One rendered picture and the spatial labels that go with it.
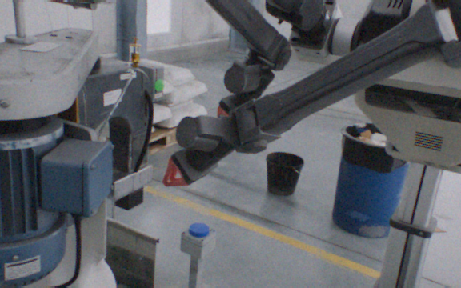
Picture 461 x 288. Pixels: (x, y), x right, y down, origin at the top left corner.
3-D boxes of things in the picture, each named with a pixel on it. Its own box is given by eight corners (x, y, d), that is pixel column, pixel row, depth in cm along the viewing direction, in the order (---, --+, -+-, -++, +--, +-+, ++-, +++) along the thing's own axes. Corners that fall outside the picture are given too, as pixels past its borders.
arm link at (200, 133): (271, 147, 85) (262, 103, 87) (227, 138, 76) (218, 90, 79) (224, 168, 92) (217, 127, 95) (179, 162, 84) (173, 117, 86)
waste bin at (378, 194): (406, 219, 344) (427, 133, 321) (389, 252, 301) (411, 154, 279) (338, 198, 365) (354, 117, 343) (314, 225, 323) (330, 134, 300)
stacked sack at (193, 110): (210, 118, 485) (210, 103, 479) (170, 134, 430) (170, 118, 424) (175, 109, 504) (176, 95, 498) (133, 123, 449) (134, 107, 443)
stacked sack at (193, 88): (210, 95, 476) (211, 81, 471) (170, 108, 420) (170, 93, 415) (175, 86, 496) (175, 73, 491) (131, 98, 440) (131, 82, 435)
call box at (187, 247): (215, 248, 145) (217, 230, 143) (201, 260, 139) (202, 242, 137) (194, 239, 149) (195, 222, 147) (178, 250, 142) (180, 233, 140)
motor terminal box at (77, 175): (115, 203, 82) (116, 139, 78) (92, 234, 72) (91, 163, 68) (65, 198, 82) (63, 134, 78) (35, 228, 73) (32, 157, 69)
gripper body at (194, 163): (167, 157, 92) (192, 138, 88) (197, 144, 100) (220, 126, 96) (186, 186, 91) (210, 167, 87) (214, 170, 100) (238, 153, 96)
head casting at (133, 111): (150, 166, 128) (154, 55, 118) (78, 198, 108) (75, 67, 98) (68, 138, 141) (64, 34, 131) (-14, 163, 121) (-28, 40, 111)
